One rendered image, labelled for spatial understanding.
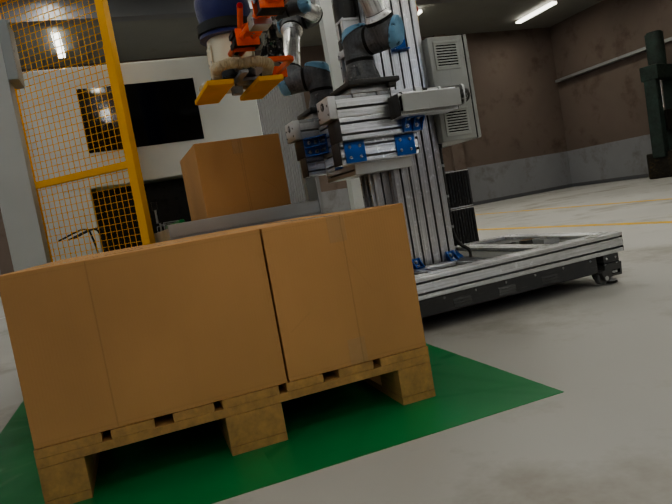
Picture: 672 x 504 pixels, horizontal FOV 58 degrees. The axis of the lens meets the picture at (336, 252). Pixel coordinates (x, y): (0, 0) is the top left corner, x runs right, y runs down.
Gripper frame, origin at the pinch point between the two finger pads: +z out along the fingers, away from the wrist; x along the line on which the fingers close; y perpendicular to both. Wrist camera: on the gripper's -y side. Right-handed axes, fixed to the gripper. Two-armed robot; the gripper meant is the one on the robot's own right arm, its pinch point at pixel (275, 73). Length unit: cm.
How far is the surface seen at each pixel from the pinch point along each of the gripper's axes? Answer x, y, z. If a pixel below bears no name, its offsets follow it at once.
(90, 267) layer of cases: -88, 116, 70
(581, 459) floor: -6, 173, 122
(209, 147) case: -33.7, -10.0, 27.8
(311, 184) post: 29, -61, 48
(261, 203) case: -14, -10, 56
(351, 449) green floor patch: -40, 135, 122
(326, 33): 145, -281, -105
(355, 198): 147, -283, 56
